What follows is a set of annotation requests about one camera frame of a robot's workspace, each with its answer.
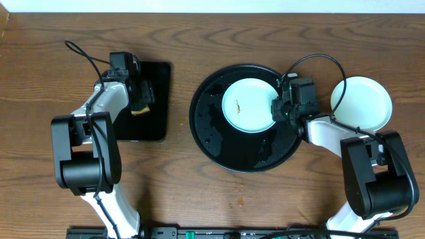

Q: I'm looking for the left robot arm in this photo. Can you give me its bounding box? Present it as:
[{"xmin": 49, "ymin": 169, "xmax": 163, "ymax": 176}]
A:
[{"xmin": 50, "ymin": 52, "xmax": 155, "ymax": 238}]

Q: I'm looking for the green and yellow sponge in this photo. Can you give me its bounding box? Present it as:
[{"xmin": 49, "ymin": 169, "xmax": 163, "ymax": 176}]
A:
[{"xmin": 131, "ymin": 106, "xmax": 150, "ymax": 116}]

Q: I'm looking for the black rectangular tray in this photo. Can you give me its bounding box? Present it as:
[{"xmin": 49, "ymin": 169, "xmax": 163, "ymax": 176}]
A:
[{"xmin": 113, "ymin": 61, "xmax": 171, "ymax": 141}]

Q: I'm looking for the pale blue plate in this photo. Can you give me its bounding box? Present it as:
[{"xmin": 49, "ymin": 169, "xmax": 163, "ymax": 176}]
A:
[{"xmin": 222, "ymin": 78, "xmax": 278, "ymax": 133}]

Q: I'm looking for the light blue plate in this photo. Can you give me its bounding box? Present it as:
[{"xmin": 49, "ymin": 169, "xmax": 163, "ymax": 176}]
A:
[{"xmin": 331, "ymin": 76, "xmax": 392, "ymax": 131}]

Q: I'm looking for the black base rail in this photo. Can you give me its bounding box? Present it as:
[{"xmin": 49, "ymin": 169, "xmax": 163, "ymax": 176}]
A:
[{"xmin": 66, "ymin": 227, "xmax": 400, "ymax": 239}]

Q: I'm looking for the black round tray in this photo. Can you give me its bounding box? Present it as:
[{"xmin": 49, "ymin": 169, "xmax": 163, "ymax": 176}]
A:
[{"xmin": 189, "ymin": 64, "xmax": 301, "ymax": 173}]

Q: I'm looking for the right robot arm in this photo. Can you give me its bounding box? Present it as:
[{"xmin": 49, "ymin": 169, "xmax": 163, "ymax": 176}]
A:
[{"xmin": 272, "ymin": 74, "xmax": 419, "ymax": 234}]

